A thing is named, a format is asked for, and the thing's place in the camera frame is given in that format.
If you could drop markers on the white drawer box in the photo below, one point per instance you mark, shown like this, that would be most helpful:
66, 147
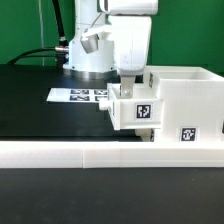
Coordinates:
142, 111
148, 135

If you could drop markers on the white marker sheet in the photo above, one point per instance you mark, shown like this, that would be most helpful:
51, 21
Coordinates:
76, 95

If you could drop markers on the white L-shaped border wall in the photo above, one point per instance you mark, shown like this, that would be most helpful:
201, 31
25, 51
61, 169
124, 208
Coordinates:
49, 154

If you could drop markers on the white drawer cabinet frame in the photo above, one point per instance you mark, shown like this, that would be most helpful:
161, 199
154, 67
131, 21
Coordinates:
193, 103

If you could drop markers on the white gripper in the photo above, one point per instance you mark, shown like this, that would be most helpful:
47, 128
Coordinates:
131, 37

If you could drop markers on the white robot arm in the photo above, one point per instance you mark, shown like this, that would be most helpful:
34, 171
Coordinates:
95, 13

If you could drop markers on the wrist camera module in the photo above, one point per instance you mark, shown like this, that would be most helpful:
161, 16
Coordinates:
90, 43

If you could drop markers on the white front drawer box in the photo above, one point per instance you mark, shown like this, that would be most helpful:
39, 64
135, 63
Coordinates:
148, 135

